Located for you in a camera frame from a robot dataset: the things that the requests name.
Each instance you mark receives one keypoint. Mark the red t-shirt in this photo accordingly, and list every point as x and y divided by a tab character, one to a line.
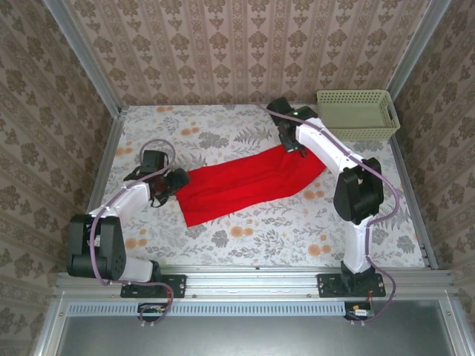
237	185

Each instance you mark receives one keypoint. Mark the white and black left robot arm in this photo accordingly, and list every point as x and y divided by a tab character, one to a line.
122	200

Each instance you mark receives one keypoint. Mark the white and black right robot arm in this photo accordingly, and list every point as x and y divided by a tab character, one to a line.
356	193

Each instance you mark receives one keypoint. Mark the pale green plastic basket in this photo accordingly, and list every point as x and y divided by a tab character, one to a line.
356	116

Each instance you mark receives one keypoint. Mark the floral table cover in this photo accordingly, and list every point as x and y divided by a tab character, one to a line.
259	241

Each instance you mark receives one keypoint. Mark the small electronics board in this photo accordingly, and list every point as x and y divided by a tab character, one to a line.
152	309
359	311

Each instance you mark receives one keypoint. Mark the grey metal sheet panel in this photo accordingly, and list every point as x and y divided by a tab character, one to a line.
259	337

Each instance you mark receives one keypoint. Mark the aluminium table side rail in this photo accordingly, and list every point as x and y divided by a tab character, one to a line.
415	193
105	167

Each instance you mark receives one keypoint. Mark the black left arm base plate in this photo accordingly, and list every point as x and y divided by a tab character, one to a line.
174	285

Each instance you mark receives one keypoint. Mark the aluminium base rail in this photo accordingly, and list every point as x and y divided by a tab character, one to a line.
252	283

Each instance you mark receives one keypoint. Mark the aluminium frame post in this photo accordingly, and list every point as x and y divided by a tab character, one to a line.
81	55
415	48

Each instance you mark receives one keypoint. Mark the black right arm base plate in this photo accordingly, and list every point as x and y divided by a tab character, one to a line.
330	287

